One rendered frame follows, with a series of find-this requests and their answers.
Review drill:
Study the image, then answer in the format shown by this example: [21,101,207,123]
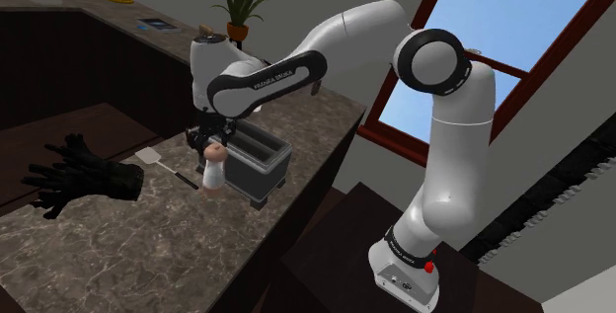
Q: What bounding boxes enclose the white shaker with tan top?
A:
[201,141,228,198]

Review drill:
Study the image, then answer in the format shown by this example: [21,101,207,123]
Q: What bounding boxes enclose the grey toaster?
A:
[195,118,294,211]

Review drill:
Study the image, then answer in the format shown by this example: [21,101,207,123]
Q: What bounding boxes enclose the black glove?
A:
[21,132,145,221]

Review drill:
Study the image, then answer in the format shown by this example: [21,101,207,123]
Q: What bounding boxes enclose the dark robot stand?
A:
[280,182,545,313]

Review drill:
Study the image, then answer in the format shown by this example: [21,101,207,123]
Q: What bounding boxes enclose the white spatula with black handle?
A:
[133,147,200,192]

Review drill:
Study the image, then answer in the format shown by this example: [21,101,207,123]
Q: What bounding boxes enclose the window with red-brown frame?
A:
[357,0,616,169]

